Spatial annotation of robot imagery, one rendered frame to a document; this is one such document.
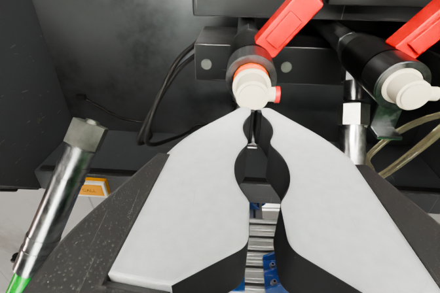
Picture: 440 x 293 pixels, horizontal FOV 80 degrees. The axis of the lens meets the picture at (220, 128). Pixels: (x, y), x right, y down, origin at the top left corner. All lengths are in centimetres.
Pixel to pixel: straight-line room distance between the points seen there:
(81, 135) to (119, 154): 30
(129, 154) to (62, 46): 20
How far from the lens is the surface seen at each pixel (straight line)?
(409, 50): 19
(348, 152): 21
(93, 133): 17
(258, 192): 41
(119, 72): 47
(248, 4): 26
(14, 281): 21
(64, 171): 18
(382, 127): 18
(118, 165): 45
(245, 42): 17
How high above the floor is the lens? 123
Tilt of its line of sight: 57 degrees down
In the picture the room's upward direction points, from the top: 173 degrees counter-clockwise
